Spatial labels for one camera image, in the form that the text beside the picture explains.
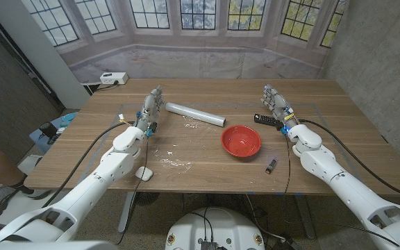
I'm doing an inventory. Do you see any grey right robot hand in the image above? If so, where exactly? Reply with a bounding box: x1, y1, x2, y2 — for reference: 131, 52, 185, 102
260, 84, 300, 135

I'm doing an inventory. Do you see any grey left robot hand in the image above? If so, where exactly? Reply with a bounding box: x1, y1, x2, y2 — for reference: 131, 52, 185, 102
135, 85, 165, 138

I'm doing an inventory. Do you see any cling film roll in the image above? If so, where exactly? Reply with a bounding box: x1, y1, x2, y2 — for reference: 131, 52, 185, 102
165, 101, 226, 128

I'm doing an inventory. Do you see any clear cling film sheet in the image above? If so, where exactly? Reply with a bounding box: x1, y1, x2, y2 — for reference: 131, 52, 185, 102
151, 114, 222, 174

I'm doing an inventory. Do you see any black TV remote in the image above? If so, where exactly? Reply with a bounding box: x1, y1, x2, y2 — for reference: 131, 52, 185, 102
253, 113, 284, 128

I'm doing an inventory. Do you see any red plate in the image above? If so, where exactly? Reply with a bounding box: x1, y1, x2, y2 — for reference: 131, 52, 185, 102
220, 124, 262, 158

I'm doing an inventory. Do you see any white AirPods case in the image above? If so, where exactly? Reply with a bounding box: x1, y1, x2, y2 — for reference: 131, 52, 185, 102
135, 165, 154, 182

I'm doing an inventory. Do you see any white power strip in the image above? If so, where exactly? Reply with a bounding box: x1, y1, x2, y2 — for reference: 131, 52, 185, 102
99, 72, 129, 85

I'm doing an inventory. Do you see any small black battery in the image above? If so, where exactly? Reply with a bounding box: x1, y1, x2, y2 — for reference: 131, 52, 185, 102
265, 158, 278, 175

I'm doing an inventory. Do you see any printed window backdrop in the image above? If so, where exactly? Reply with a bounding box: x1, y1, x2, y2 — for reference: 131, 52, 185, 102
21, 0, 349, 84

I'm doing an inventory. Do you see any blue box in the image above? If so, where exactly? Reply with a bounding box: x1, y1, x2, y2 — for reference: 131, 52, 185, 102
28, 111, 79, 153

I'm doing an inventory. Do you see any black round fan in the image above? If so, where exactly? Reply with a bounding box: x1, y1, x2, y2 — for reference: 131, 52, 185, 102
133, 192, 160, 206

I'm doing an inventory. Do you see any black round object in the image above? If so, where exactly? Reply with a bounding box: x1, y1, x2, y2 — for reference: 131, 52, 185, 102
39, 121, 58, 140

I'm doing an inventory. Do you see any grey table leg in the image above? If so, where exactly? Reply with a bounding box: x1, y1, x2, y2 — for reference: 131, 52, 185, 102
117, 191, 137, 233
295, 194, 317, 240

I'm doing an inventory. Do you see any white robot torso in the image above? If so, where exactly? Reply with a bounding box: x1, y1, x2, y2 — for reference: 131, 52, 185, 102
165, 207, 266, 250

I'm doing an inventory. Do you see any thin black left wrist cable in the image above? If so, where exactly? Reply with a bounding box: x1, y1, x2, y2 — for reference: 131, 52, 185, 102
116, 137, 151, 246

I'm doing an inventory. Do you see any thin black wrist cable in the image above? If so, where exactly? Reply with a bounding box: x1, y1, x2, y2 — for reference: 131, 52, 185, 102
283, 133, 292, 195
116, 137, 151, 246

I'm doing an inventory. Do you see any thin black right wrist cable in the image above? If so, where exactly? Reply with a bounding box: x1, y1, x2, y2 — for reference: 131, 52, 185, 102
283, 133, 292, 195

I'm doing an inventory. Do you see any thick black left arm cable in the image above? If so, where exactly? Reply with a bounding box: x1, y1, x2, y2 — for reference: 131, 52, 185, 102
42, 120, 135, 208

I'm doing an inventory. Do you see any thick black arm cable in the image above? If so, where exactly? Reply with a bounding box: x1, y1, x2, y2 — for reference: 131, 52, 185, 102
42, 120, 135, 208
299, 119, 400, 203

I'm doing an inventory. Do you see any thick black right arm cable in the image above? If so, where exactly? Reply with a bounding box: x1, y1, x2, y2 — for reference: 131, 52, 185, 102
299, 119, 400, 203

